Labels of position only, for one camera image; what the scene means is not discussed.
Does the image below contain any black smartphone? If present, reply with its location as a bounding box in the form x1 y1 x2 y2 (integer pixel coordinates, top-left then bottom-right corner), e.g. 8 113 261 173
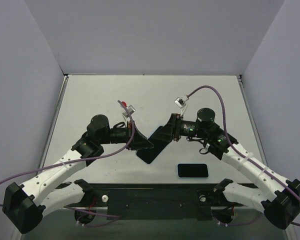
136 126 168 165
178 164 208 178

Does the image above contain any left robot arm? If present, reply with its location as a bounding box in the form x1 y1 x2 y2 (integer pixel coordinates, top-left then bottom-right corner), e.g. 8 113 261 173
2 114 154 234

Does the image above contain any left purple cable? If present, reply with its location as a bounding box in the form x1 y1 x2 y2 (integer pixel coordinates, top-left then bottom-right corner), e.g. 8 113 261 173
0 99 136 207

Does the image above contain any purple cable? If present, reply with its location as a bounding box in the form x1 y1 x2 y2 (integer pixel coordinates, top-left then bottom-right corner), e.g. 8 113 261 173
186 85 300 228
0 99 136 207

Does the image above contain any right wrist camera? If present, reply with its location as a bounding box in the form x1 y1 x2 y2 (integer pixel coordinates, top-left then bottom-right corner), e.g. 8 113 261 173
174 95 189 109

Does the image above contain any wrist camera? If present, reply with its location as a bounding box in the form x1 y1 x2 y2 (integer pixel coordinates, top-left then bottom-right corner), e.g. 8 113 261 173
121 101 136 118
174 95 189 109

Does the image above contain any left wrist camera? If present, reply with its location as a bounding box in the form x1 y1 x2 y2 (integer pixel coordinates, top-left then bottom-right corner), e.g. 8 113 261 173
121 101 136 118

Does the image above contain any black table front rail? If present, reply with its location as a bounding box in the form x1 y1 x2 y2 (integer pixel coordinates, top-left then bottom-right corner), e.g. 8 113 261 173
61 183 258 222

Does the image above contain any aluminium table frame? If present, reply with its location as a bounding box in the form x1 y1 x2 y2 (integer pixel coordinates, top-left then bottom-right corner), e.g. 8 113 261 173
38 74 69 168

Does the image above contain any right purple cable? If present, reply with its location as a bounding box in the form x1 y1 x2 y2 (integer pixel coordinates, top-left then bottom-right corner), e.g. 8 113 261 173
186 85 300 228

